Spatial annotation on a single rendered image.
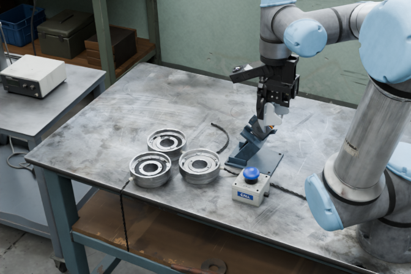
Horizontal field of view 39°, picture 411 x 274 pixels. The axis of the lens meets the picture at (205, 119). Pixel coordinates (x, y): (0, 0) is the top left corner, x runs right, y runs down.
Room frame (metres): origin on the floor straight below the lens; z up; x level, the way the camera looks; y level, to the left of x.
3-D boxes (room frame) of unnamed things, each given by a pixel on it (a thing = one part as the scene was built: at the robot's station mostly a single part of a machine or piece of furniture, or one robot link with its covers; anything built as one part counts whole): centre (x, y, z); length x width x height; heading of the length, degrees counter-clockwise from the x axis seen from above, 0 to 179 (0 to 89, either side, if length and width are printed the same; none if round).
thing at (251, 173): (1.06, -0.10, 0.85); 0.04 x 0.04 x 0.05
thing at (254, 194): (1.06, -0.11, 0.82); 0.08 x 0.07 x 0.05; 62
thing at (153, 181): (1.14, 0.14, 0.82); 0.10 x 0.10 x 0.04
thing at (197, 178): (1.15, 0.02, 0.82); 0.10 x 0.10 x 0.04
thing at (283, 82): (1.18, -0.17, 1.06); 0.09 x 0.08 x 0.12; 63
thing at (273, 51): (1.18, -0.17, 1.14); 0.08 x 0.08 x 0.05
